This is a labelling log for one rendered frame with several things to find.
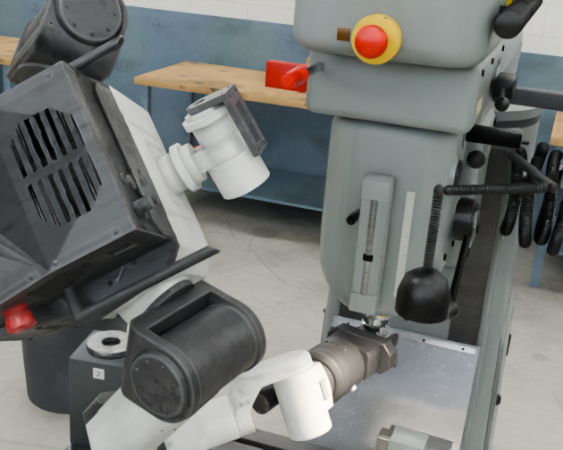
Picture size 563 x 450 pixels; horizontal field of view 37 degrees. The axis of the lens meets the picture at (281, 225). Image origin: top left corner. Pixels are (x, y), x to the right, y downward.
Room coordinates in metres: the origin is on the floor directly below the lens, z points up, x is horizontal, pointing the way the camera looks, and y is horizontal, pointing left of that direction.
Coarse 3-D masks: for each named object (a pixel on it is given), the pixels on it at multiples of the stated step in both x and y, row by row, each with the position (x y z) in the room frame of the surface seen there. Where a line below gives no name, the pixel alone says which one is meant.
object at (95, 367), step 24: (96, 336) 1.42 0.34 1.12; (120, 336) 1.43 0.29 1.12; (72, 360) 1.35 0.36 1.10; (96, 360) 1.36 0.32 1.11; (120, 360) 1.36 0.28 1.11; (72, 384) 1.35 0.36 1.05; (96, 384) 1.35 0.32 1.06; (120, 384) 1.34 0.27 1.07; (72, 408) 1.35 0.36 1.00; (72, 432) 1.35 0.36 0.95
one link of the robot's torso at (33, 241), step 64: (64, 64) 0.87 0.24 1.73; (0, 128) 0.85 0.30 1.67; (64, 128) 0.96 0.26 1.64; (128, 128) 0.95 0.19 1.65; (0, 192) 0.82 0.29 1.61; (64, 192) 0.81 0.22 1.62; (128, 192) 0.82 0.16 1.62; (0, 256) 0.80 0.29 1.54; (64, 256) 0.78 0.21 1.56; (128, 256) 0.85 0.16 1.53; (192, 256) 0.84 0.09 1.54; (0, 320) 0.83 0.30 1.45; (64, 320) 0.87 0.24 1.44; (128, 320) 0.89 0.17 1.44
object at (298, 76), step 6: (300, 66) 1.10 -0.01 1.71; (312, 66) 1.15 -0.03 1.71; (318, 66) 1.16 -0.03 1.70; (288, 72) 1.06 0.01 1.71; (294, 72) 1.07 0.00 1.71; (300, 72) 1.08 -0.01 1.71; (306, 72) 1.09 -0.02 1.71; (312, 72) 1.14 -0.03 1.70; (282, 78) 1.06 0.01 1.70; (288, 78) 1.05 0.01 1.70; (294, 78) 1.05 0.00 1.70; (300, 78) 1.07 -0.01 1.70; (306, 78) 1.09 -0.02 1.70; (282, 84) 1.06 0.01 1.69; (288, 84) 1.05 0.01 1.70; (294, 84) 1.05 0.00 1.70; (300, 84) 1.08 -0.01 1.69
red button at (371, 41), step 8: (360, 32) 1.03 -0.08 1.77; (368, 32) 1.02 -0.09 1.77; (376, 32) 1.02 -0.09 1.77; (384, 32) 1.02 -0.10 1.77; (360, 40) 1.02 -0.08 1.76; (368, 40) 1.02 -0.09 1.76; (376, 40) 1.02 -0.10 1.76; (384, 40) 1.02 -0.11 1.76; (360, 48) 1.02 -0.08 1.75; (368, 48) 1.02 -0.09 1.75; (376, 48) 1.02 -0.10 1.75; (384, 48) 1.02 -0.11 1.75; (368, 56) 1.02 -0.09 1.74; (376, 56) 1.02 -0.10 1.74
